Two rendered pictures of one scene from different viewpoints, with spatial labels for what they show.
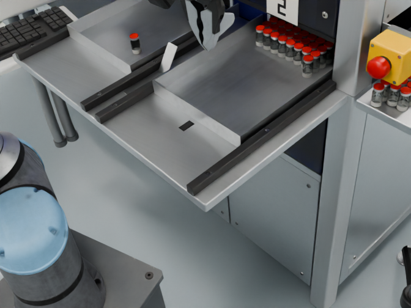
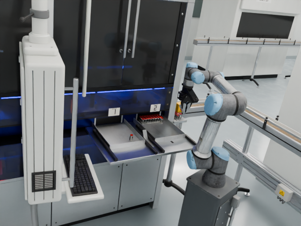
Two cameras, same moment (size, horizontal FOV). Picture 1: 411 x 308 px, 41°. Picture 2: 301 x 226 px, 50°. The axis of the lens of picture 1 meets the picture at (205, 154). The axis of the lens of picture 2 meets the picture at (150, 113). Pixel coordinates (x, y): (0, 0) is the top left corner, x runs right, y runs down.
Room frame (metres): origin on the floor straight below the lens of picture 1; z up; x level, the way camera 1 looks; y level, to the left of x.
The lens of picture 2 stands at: (0.79, 2.08, 1.97)
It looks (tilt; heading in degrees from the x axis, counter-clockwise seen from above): 24 degrees down; 276
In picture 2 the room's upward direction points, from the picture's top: 8 degrees clockwise
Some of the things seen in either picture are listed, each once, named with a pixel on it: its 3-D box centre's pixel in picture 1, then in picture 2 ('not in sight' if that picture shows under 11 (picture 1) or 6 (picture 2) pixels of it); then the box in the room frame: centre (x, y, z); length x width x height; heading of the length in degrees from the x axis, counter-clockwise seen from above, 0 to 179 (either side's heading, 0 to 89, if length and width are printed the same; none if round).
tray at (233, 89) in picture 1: (252, 74); (158, 127); (0.94, -0.12, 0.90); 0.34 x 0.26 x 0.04; 128
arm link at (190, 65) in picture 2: not in sight; (191, 71); (0.78, -0.03, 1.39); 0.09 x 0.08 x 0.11; 113
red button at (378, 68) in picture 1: (380, 66); not in sight; (0.78, -0.33, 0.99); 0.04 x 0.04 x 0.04; 38
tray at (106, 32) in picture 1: (153, 20); (117, 132); (1.20, 0.09, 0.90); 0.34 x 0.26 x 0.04; 128
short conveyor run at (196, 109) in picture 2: not in sight; (195, 105); (0.67, -0.66, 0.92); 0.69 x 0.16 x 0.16; 38
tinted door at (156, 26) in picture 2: not in sight; (153, 44); (1.06, -0.15, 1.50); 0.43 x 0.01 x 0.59; 38
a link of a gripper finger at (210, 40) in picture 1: (220, 25); (185, 106); (0.77, -0.05, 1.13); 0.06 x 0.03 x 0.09; 128
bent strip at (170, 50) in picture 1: (150, 69); (148, 137); (0.98, 0.10, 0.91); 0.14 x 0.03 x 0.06; 129
